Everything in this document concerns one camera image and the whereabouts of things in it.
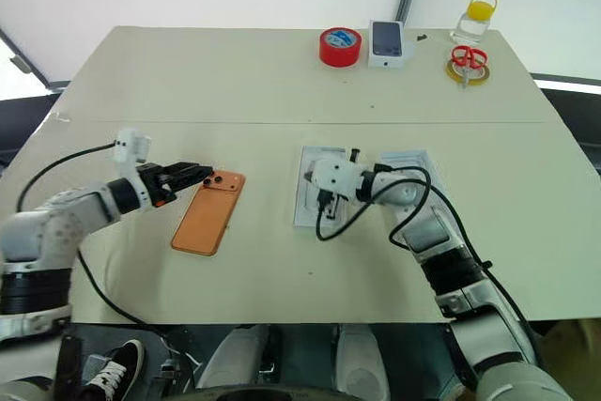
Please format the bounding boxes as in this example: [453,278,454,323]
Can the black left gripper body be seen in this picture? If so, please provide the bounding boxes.
[135,162,180,208]

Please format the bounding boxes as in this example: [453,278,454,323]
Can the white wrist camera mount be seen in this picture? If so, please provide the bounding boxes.
[113,127,152,208]
[309,158,370,203]

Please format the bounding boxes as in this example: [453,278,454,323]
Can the orange smartphone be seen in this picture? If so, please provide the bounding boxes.
[170,168,247,257]

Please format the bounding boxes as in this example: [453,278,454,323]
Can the white rounded robot leg shell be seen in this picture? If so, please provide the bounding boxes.
[193,324,272,392]
[334,322,392,401]

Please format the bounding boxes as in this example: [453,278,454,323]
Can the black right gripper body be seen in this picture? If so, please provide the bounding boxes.
[316,187,349,210]

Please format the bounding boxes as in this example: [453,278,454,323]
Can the red handled scissors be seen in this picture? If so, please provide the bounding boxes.
[450,44,489,90]

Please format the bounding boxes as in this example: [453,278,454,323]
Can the yellow tape roll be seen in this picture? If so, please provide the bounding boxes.
[445,57,494,85]

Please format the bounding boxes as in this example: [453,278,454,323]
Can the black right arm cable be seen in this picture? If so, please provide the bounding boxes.
[315,163,548,370]

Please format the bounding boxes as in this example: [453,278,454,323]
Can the dark barrier panel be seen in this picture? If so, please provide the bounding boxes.
[529,70,601,177]
[0,80,72,172]

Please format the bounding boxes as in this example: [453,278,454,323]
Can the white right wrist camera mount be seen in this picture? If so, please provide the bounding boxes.
[309,158,370,203]

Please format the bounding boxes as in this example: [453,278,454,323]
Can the clear bottle with yellow lid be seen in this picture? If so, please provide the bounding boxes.
[449,0,499,46]

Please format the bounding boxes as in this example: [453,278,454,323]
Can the white phone box base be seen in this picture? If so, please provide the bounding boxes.
[293,145,352,229]

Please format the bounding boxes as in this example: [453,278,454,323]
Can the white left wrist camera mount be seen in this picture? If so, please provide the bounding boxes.
[113,127,152,208]

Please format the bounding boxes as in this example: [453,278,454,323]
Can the white printed phone retail box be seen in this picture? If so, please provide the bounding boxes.
[367,19,408,70]

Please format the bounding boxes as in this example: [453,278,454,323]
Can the white phone box lid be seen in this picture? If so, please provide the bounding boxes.
[378,148,443,214]

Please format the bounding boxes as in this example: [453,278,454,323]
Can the black sneaker with white laces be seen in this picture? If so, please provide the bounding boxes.
[76,338,146,401]

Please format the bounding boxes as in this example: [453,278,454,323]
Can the red tape roll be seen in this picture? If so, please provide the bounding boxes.
[318,26,364,69]

